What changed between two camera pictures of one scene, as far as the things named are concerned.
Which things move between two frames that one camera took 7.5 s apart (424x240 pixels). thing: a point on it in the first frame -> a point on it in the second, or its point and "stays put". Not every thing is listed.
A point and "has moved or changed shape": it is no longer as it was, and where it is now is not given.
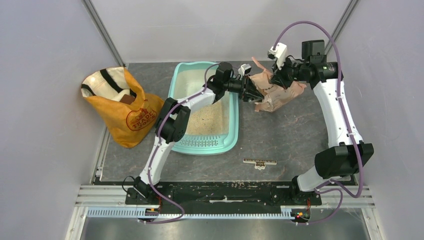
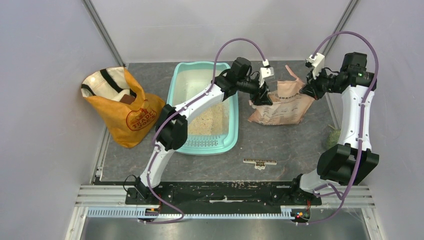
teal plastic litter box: [214, 128] stays put
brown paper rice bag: [275, 96] has moved or changed shape
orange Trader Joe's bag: [129, 114] stays put
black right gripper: [278, 77] -> [315, 93]
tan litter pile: [208, 120] stays put
